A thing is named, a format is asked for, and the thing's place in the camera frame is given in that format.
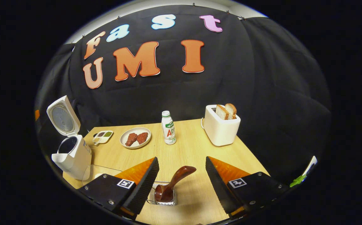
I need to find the green leafy vegetable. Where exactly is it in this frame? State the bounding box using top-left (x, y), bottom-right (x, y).
top-left (289, 175), bottom-right (307, 188)

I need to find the toast bread slice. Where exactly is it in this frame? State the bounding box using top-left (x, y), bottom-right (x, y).
top-left (225, 103), bottom-right (237, 120)
top-left (215, 104), bottom-right (230, 121)

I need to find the white rice cooker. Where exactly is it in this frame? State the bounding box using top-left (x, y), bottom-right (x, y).
top-left (46, 95), bottom-right (93, 181)

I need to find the white toaster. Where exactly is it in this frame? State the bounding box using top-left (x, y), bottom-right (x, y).
top-left (203, 105), bottom-right (241, 147)

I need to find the white divided sauce dish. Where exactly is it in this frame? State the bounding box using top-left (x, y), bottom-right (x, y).
top-left (92, 130), bottom-right (114, 146)

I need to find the black backdrop cloth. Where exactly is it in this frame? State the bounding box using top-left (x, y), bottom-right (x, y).
top-left (35, 5), bottom-right (333, 188)

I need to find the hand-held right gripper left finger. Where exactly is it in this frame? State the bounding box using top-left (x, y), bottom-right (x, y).
top-left (77, 157), bottom-right (160, 221)

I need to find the red meat slice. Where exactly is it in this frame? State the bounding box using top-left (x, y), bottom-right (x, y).
top-left (125, 133), bottom-right (138, 147)
top-left (136, 132), bottom-right (149, 145)

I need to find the metal wire chopstick holder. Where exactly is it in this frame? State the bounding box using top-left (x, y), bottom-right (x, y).
top-left (147, 181), bottom-right (178, 207)

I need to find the white round plate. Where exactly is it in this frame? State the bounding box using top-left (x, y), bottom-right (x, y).
top-left (120, 127), bottom-right (152, 149)

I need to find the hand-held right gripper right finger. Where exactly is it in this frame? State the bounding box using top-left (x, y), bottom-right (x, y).
top-left (205, 156), bottom-right (290, 219)

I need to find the brown wooden spoon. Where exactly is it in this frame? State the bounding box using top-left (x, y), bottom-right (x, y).
top-left (154, 166), bottom-right (197, 203)

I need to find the white drink bottle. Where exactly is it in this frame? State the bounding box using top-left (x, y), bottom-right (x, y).
top-left (161, 111), bottom-right (177, 145)

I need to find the clear plastic container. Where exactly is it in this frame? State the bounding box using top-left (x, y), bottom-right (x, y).
top-left (82, 165), bottom-right (123, 187)

